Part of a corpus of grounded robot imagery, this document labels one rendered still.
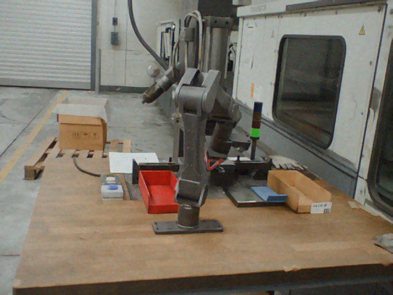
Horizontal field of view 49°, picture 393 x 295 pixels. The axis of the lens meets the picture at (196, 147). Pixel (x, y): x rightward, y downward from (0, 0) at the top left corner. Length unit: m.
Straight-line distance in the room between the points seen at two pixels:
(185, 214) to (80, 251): 0.30
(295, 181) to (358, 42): 0.63
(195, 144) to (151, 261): 0.32
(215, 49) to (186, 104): 0.45
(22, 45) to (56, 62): 0.82
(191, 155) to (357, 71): 0.95
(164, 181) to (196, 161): 0.43
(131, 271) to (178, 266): 0.12
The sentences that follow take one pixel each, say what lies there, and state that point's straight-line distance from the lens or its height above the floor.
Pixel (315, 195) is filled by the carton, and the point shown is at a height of 0.93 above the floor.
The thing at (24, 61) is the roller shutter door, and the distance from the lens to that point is 10.89.
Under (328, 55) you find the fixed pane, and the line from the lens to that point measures 2.16.
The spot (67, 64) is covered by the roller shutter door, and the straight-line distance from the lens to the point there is 10.76.
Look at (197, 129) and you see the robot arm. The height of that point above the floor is 1.20.
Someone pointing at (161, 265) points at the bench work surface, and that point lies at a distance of 1.09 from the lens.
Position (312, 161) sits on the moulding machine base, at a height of 0.90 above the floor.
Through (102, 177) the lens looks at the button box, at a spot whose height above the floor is 0.93.
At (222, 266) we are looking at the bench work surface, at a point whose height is 0.90.
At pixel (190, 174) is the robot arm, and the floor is 1.07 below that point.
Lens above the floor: 1.44
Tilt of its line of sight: 14 degrees down
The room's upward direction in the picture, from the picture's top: 4 degrees clockwise
